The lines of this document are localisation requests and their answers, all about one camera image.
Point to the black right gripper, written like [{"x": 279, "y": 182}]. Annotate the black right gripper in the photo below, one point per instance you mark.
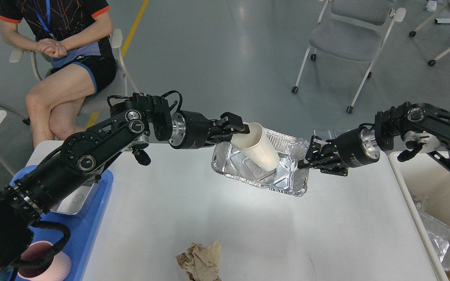
[{"x": 352, "y": 149}]

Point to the right floor outlet cover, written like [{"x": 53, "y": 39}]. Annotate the right floor outlet cover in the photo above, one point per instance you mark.
[{"x": 338, "y": 132}]

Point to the left floor outlet cover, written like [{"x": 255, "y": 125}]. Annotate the left floor outlet cover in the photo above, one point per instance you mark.
[{"x": 324, "y": 134}]

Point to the square stainless steel tray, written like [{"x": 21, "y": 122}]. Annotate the square stainless steel tray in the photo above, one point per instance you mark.
[{"x": 78, "y": 202}]

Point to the grey chair right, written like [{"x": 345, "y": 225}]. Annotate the grey chair right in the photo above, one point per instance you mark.
[{"x": 350, "y": 41}]

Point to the person in patterned shirt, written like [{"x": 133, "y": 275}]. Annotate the person in patterned shirt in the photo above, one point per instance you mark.
[{"x": 74, "y": 34}]

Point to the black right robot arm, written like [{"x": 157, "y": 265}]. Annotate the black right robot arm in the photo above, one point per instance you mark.
[{"x": 410, "y": 121}]

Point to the floor outlet cover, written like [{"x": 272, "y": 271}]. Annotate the floor outlet cover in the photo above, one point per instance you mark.
[
  {"x": 324, "y": 134},
  {"x": 338, "y": 132}
]

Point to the aluminium foil tray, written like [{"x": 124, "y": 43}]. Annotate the aluminium foil tray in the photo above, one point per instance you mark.
[{"x": 286, "y": 178}]

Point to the pink ceramic mug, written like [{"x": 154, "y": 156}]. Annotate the pink ceramic mug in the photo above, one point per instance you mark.
[{"x": 55, "y": 270}]

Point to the blue plastic tray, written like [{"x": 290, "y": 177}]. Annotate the blue plastic tray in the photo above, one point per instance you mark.
[{"x": 83, "y": 229}]

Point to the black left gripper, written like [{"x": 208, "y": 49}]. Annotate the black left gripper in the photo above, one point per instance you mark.
[{"x": 191, "y": 130}]

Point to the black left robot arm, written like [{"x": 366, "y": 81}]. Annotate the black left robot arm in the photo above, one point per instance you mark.
[{"x": 26, "y": 241}]

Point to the white plastic bin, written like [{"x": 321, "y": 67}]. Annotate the white plastic bin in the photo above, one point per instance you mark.
[{"x": 423, "y": 179}]

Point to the brown paper napkin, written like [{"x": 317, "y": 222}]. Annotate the brown paper napkin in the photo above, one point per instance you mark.
[{"x": 201, "y": 263}]

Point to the white paper cup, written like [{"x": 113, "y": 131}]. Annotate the white paper cup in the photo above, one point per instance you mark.
[{"x": 256, "y": 146}]

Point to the foil tray in bin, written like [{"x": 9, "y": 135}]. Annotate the foil tray in bin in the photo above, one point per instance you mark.
[{"x": 438, "y": 233}]

